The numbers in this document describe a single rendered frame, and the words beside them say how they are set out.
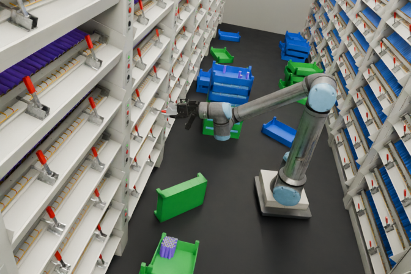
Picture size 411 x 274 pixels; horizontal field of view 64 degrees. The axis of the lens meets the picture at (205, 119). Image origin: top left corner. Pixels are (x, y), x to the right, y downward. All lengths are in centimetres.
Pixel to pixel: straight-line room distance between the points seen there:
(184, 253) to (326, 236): 88
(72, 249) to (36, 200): 41
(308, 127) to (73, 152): 107
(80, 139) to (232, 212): 130
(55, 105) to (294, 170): 129
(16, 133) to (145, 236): 130
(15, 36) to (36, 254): 58
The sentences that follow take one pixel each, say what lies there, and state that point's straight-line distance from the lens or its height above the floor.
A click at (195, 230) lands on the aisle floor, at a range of 198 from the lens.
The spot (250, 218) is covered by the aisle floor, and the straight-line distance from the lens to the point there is 211.
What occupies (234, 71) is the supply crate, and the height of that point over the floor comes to 50.
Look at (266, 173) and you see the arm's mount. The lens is 225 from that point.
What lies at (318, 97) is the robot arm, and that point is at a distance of 154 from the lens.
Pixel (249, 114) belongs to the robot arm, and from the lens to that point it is 183.
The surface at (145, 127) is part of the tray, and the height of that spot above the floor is 54.
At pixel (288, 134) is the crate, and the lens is 293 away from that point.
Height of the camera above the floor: 155
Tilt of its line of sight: 33 degrees down
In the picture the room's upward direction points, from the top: 10 degrees clockwise
